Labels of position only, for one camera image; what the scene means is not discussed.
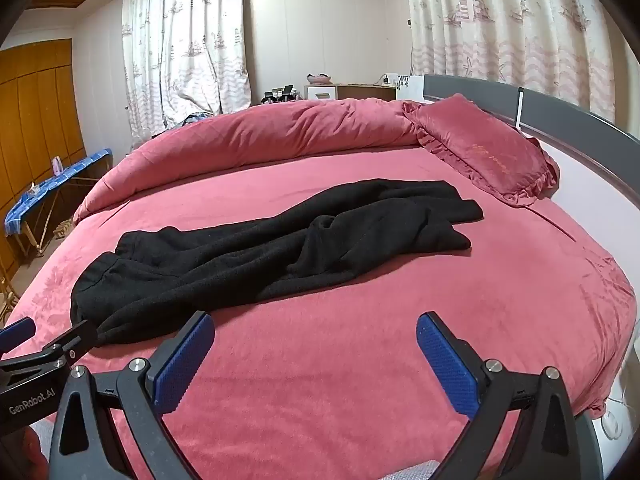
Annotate dark items on dresser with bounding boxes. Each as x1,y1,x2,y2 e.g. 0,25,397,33
262,85,301,106

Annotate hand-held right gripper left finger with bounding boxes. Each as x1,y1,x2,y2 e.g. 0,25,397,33
48,310,217,480

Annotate white and wooden nightstand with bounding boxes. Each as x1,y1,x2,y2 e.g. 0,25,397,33
306,82,398,103

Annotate wooden wardrobe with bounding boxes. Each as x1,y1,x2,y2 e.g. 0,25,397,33
0,39,86,281

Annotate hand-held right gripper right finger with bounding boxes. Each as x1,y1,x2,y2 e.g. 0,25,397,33
416,311,601,480

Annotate white printed curtain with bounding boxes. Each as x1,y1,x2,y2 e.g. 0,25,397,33
402,0,618,123
120,0,252,143

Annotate blue ironing board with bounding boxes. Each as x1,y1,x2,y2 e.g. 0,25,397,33
5,147,113,236

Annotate rattan chair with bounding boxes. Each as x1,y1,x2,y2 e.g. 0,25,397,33
0,257,21,323

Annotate pink ruffled pillow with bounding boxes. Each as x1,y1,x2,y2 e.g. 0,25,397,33
402,93,561,209

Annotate black pants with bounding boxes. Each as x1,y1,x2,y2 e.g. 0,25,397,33
70,178,485,346

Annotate white patterned box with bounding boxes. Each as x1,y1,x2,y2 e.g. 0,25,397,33
395,74,426,102

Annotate pink duvet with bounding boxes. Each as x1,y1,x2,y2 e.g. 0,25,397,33
72,97,426,226

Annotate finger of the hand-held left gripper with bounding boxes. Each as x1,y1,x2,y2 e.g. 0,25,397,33
0,316,37,357
0,319,98,375

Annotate grey headboard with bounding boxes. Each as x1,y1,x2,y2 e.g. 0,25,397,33
422,74,640,201

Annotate round bed with pink sheet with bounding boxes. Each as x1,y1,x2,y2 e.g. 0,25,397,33
0,95,638,480

